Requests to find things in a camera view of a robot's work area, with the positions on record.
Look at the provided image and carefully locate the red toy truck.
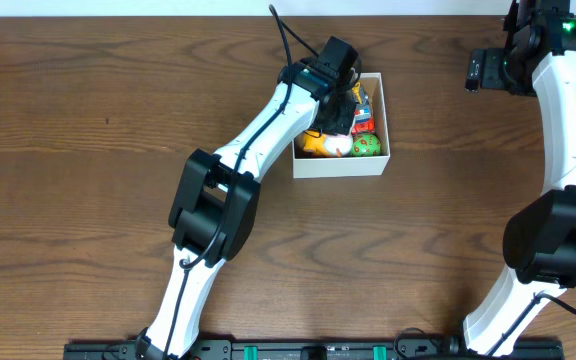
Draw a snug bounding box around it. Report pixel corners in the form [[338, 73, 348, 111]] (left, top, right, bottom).
[[351, 82, 376, 135]]

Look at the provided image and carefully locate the white duck toy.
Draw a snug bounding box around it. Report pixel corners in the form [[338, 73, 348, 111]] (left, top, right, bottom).
[[321, 134, 354, 157]]

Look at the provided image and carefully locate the yellow duck toy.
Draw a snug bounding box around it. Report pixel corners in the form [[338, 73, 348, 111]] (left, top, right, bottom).
[[295, 130, 330, 157]]

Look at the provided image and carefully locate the green ball with red symbols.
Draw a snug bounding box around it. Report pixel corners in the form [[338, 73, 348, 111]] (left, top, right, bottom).
[[350, 133, 382, 157]]

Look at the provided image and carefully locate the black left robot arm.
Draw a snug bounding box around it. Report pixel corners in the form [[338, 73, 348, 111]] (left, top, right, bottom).
[[136, 63, 361, 359]]

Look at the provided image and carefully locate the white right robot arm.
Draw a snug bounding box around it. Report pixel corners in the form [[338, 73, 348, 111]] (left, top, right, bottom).
[[463, 1, 576, 357]]

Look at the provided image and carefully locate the white cardboard box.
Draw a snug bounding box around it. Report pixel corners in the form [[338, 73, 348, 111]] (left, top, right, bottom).
[[292, 72, 391, 178]]

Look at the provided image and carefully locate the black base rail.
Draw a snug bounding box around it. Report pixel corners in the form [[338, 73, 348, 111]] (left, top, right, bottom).
[[62, 337, 565, 360]]

